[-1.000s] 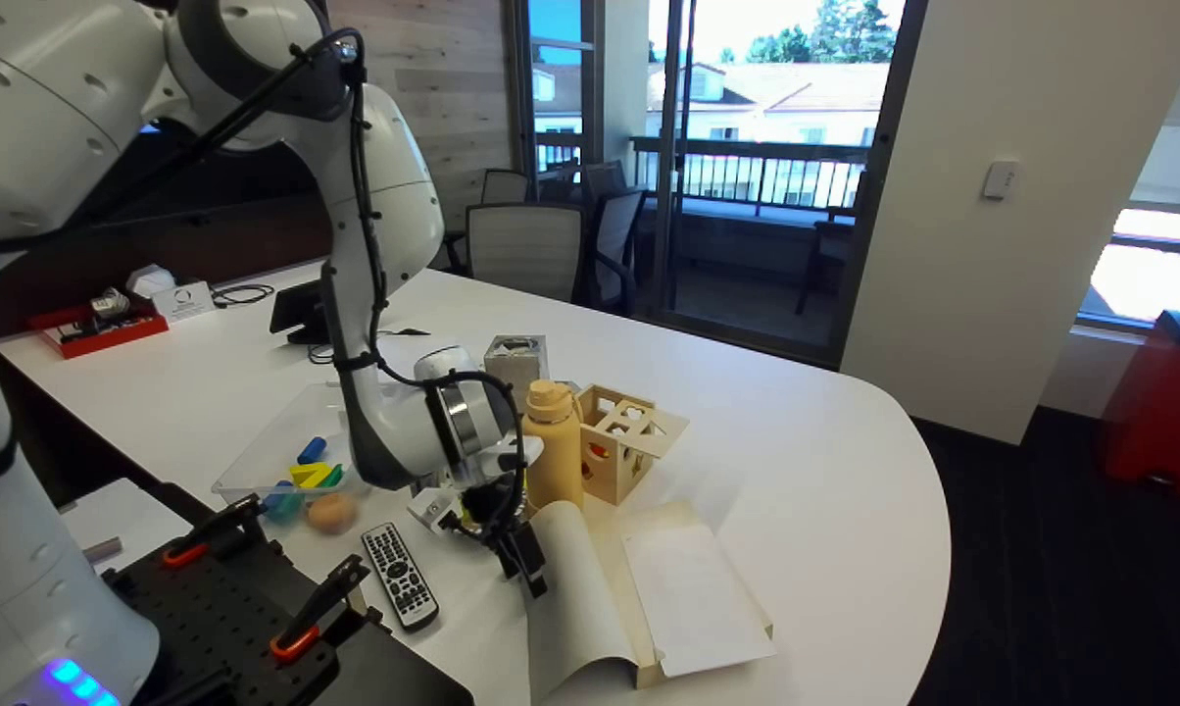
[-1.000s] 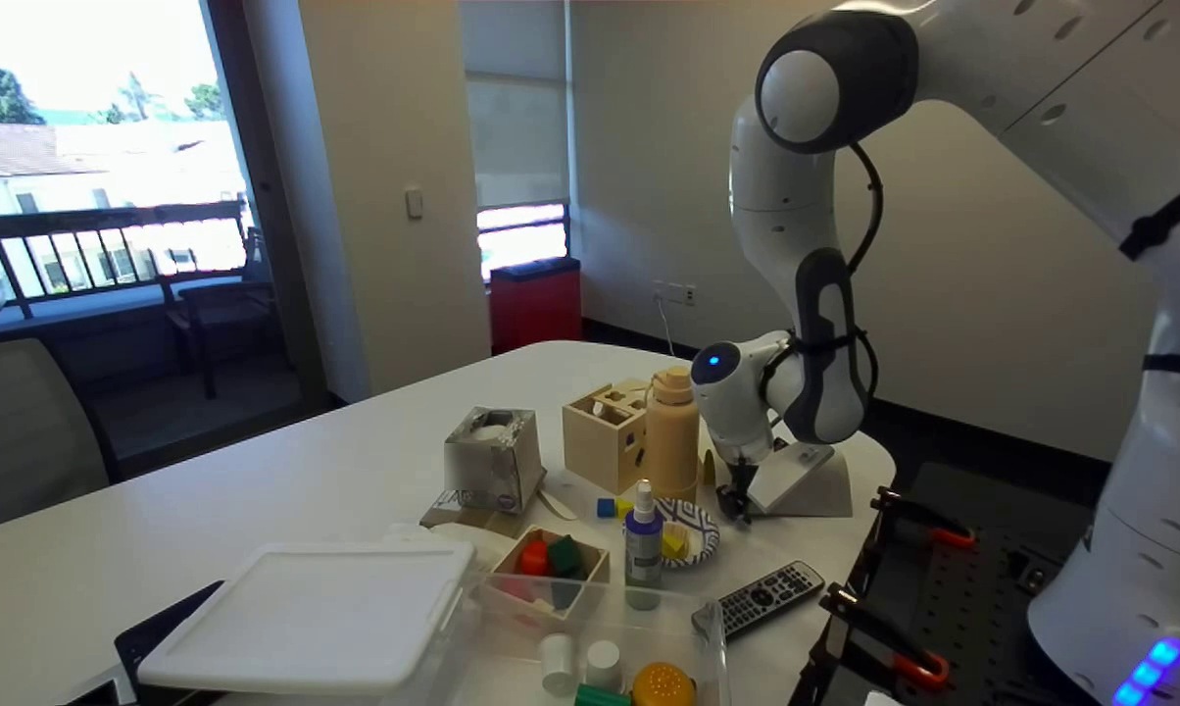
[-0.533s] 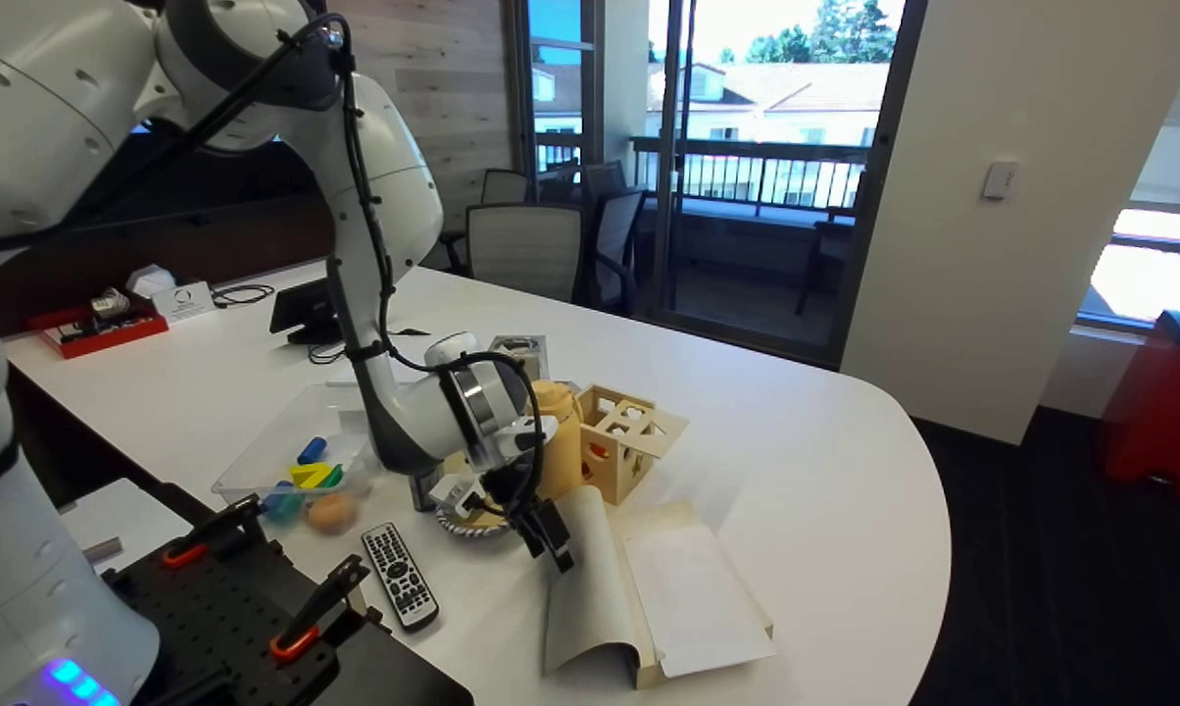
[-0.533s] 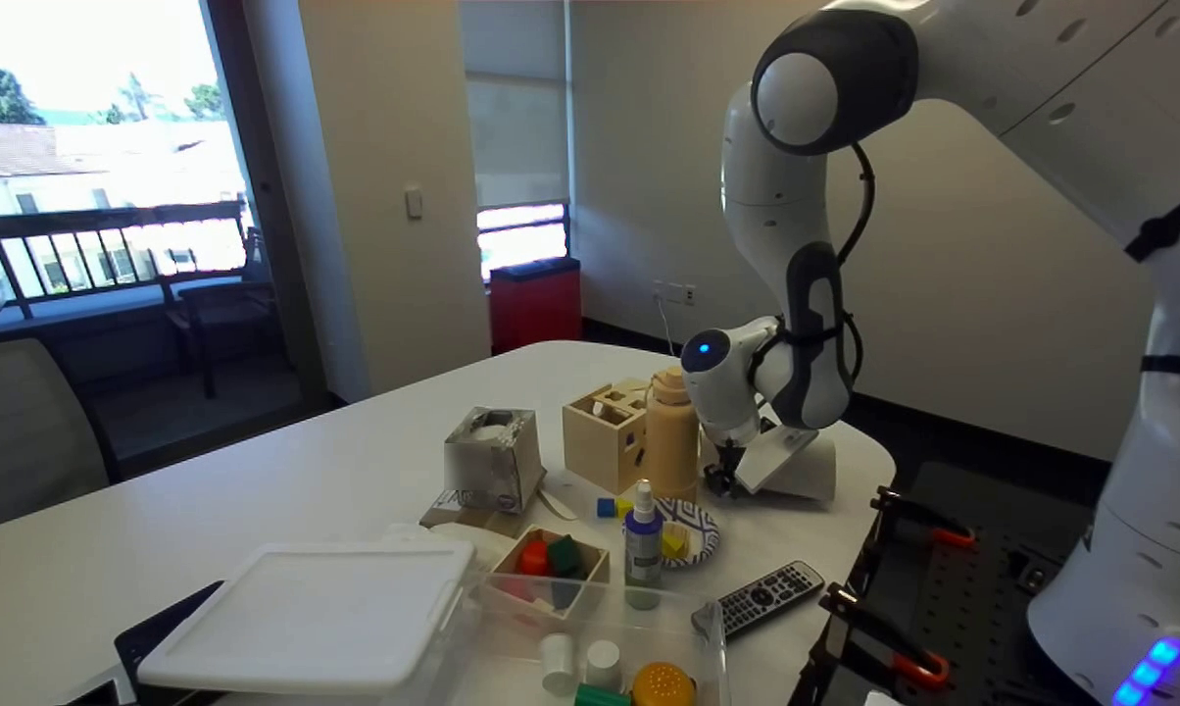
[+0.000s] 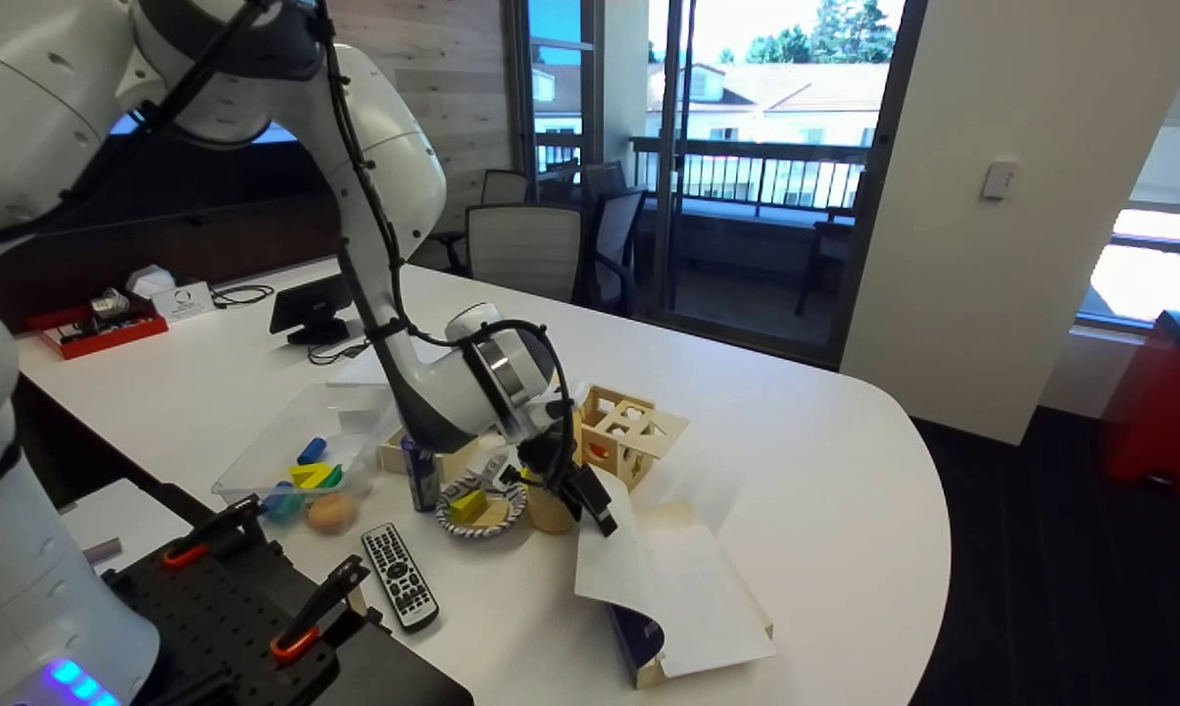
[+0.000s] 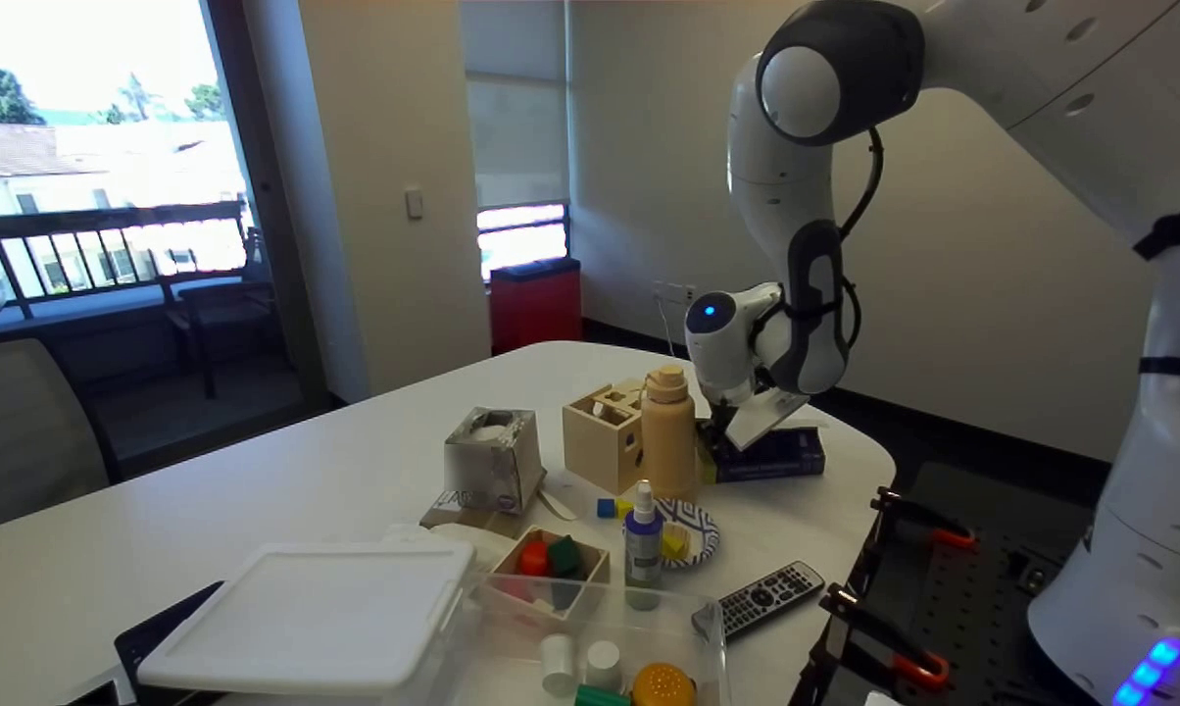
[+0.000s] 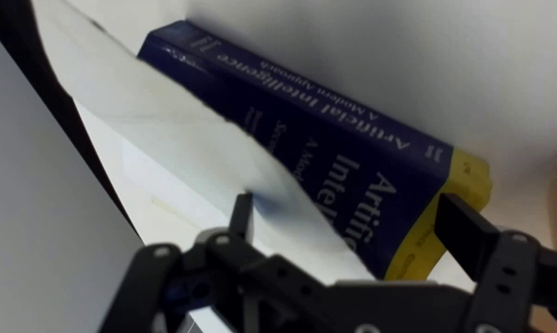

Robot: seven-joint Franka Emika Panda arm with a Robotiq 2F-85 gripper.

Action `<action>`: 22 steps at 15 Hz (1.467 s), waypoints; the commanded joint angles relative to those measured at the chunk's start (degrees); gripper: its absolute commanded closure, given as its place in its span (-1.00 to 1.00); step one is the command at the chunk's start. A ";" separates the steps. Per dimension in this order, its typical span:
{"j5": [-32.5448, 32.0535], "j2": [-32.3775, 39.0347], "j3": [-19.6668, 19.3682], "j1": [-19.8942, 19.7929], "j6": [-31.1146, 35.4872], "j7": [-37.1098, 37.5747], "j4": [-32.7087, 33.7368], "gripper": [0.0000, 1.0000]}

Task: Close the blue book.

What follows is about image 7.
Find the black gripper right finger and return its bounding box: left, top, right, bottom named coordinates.
left=432, top=193, right=557, bottom=333

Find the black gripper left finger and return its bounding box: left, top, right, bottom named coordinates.
left=97, top=193, right=279, bottom=333

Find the blue hardcover book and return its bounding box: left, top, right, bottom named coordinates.
left=0, top=0, right=495, bottom=333

